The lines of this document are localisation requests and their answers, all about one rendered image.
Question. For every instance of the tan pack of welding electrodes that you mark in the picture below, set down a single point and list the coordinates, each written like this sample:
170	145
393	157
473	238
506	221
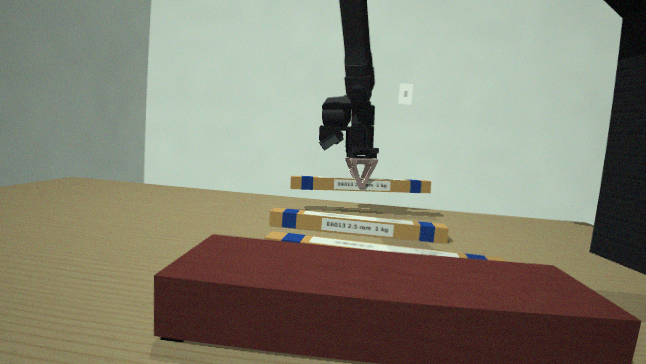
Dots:
350	184
359	225

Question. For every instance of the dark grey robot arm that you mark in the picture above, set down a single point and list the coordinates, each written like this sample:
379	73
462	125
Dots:
336	111

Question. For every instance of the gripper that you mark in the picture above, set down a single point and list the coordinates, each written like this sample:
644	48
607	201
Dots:
370	163

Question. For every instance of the tan cardboard pack with blue bands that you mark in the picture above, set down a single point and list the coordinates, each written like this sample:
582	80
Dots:
299	238

